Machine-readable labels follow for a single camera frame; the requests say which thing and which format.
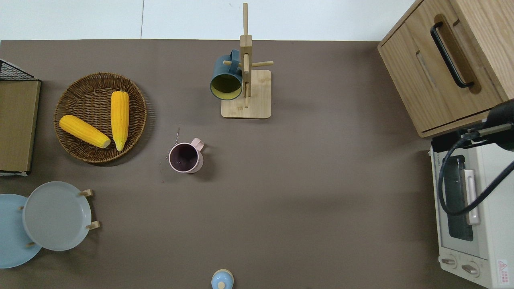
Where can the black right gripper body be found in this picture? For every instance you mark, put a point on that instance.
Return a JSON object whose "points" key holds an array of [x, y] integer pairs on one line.
{"points": [[502, 120]]}

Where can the pink mug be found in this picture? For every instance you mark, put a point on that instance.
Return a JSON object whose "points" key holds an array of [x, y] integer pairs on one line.
{"points": [[184, 158]]}

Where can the wooden cabinet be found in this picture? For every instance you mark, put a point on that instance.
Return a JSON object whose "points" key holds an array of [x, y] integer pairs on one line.
{"points": [[441, 100]]}

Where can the white toaster oven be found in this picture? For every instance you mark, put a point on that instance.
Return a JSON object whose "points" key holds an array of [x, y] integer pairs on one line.
{"points": [[498, 224]]}

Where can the brown table mat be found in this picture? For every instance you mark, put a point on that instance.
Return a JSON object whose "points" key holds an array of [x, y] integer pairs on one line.
{"points": [[281, 200]]}

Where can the wooden mug tree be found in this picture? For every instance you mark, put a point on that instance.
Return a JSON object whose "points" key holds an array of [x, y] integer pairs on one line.
{"points": [[257, 100]]}

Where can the dark blue mug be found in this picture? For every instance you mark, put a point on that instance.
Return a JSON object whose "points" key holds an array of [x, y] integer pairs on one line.
{"points": [[225, 70]]}

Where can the yellow corn cob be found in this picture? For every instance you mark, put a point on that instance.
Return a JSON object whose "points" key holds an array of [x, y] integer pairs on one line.
{"points": [[84, 131], [120, 120]]}

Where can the brown wicker basket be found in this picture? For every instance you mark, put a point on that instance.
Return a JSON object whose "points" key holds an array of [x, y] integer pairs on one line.
{"points": [[88, 92]]}

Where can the wooden plate rack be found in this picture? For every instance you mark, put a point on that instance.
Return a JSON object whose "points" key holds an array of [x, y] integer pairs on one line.
{"points": [[94, 225]]}

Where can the grey plate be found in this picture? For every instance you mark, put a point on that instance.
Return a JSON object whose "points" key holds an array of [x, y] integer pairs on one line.
{"points": [[56, 216]]}

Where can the light blue plate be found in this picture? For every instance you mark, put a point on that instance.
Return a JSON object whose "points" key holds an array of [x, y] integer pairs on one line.
{"points": [[10, 241]]}

